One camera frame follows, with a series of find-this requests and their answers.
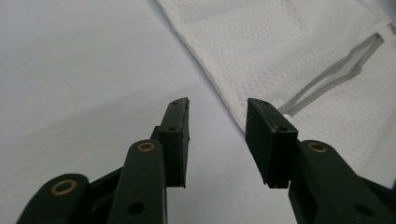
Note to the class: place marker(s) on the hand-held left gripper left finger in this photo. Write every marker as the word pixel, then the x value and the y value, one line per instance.
pixel 174 149

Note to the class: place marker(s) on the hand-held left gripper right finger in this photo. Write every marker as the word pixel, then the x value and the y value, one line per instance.
pixel 271 146

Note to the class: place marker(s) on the white face mask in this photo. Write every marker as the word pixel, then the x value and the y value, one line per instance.
pixel 280 46

